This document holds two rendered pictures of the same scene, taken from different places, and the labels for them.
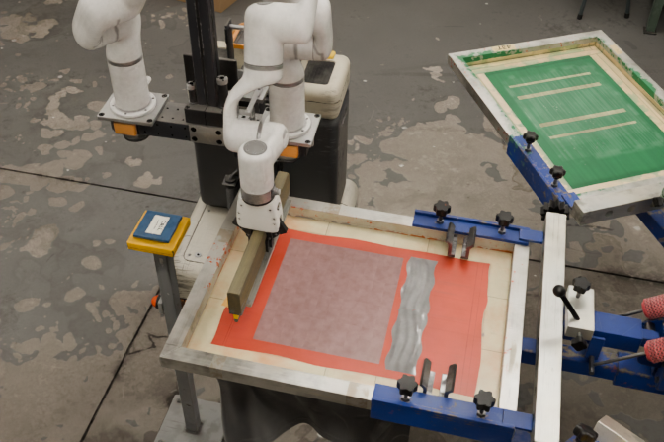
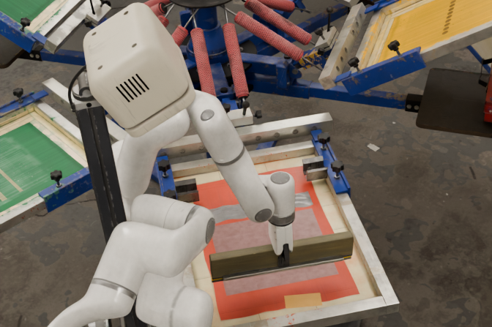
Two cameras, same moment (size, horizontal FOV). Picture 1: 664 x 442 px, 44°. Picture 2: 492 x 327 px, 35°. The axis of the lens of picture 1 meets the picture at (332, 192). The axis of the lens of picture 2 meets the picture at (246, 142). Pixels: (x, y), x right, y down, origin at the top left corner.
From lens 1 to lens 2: 258 cm
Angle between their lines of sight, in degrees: 79
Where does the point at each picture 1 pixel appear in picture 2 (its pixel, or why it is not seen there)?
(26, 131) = not seen: outside the picture
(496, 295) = (217, 176)
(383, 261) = (219, 235)
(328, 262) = not seen: hidden behind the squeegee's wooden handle
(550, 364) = (277, 124)
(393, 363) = (307, 201)
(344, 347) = (310, 227)
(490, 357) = (271, 166)
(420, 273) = (220, 213)
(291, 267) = (258, 282)
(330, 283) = not seen: hidden behind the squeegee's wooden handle
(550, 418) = (314, 117)
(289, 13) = (214, 99)
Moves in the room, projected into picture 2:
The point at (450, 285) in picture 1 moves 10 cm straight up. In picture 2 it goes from (222, 197) to (220, 175)
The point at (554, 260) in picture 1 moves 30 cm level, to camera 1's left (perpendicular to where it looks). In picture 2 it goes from (190, 139) to (223, 189)
